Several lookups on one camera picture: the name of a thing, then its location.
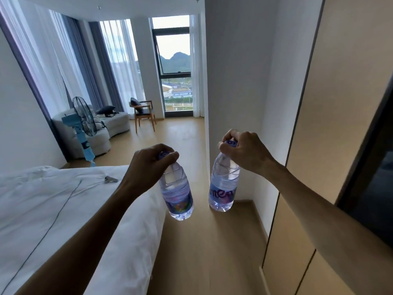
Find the white bed with black cable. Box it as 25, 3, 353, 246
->
0, 165, 168, 295

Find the white sheer curtain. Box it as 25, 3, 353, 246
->
99, 18, 147, 113
0, 0, 93, 117
189, 14, 205, 118

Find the white sofa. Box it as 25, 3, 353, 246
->
51, 104, 131, 159

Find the large glass window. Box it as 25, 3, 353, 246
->
151, 15, 193, 118

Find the clear water bottle purple cap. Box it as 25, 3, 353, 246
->
158, 150, 194, 221
208, 139, 241, 212

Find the person's left hand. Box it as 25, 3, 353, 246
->
118, 143, 180, 197

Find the wooden armchair dark seat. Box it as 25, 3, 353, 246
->
129, 97, 157, 134

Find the grey curtain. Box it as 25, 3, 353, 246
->
89, 21, 123, 113
61, 15, 104, 111

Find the black wall television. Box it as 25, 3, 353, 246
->
336, 73, 393, 240

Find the blue standing fan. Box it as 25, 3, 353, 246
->
61, 96, 98, 167

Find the person's right forearm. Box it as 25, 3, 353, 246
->
270, 167, 393, 295

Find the person's right hand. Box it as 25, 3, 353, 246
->
218, 129, 288, 179

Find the thin black cable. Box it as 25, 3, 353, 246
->
0, 180, 82, 295

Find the person's left forearm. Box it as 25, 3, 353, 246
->
15, 187, 139, 295

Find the wooden wall panel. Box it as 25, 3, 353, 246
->
261, 0, 393, 295

